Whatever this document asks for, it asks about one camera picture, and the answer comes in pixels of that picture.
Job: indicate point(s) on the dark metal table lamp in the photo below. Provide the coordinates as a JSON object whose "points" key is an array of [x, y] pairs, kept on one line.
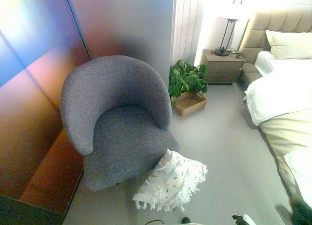
{"points": [[222, 51]]}

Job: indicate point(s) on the white pleated curtain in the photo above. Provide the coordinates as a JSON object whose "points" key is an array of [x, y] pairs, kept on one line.
{"points": [[185, 25]]}

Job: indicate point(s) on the black right robot foot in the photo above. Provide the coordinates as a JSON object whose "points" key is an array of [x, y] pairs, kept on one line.
{"points": [[185, 220]]}

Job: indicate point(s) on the woven wicker basket tray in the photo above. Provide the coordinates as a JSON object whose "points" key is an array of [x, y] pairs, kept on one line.
{"points": [[192, 106]]}

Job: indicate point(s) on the green leafy potted plant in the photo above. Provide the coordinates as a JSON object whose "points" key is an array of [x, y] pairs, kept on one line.
{"points": [[185, 78]]}

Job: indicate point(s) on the cream bed pillow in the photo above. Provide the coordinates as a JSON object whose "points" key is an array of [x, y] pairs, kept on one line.
{"points": [[290, 44]]}

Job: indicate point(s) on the beige bedspread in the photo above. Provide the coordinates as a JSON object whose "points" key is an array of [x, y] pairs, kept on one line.
{"points": [[282, 134]]}

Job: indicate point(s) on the glossy brown wardrobe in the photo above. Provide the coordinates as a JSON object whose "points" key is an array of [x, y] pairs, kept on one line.
{"points": [[36, 64]]}

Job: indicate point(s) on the beige padded headboard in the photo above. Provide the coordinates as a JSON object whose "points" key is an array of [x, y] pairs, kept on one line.
{"points": [[258, 22]]}

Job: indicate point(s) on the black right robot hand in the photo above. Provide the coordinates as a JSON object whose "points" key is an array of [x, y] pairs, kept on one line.
{"points": [[240, 219]]}

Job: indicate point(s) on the brown wooden nightstand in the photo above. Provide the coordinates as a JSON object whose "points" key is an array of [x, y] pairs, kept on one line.
{"points": [[221, 68]]}

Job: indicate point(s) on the white folded blanket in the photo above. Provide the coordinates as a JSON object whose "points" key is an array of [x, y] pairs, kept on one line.
{"points": [[302, 166]]}

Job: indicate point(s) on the grey fabric tub armchair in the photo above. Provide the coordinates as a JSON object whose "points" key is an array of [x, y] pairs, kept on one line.
{"points": [[117, 88]]}

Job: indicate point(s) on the dark green fuzzy item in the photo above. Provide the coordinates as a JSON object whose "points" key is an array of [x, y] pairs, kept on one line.
{"points": [[302, 214]]}

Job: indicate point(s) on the white fringed throw pillow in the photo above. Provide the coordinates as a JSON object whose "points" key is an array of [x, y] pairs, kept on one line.
{"points": [[173, 178]]}

